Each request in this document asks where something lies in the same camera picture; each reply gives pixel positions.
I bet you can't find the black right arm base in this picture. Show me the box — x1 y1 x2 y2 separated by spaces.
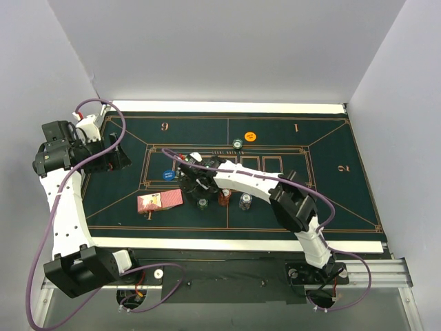
285 261 349 285

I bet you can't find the aluminium frame rail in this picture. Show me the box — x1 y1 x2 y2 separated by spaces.
32 251 423 330

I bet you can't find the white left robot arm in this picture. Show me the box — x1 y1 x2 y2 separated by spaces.
32 115 142 298

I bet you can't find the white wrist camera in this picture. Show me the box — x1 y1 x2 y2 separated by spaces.
184 152 203 166
72 106 106 143

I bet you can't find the red poker chip stack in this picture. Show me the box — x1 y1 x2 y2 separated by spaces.
218 188 232 206

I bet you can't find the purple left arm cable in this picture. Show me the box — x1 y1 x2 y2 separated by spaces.
25 98 187 328

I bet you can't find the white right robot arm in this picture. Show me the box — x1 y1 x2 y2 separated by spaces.
176 152 336 282

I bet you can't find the orange dealer button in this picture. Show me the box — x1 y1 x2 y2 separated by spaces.
244 132 257 142

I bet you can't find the blue small blind button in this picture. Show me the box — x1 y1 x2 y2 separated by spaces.
162 170 176 181

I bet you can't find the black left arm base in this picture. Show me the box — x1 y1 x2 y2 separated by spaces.
108 248 164 285

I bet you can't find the green poker table mat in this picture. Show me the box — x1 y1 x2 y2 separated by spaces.
82 112 387 241

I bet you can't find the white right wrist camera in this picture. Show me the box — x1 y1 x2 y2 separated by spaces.
184 152 203 166

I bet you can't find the green poker chip stack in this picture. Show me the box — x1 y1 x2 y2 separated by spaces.
197 199 209 210

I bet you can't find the blue poker chip stack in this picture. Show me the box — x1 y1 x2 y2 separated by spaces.
239 193 252 210

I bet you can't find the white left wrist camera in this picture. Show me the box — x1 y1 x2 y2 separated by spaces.
72 106 106 143

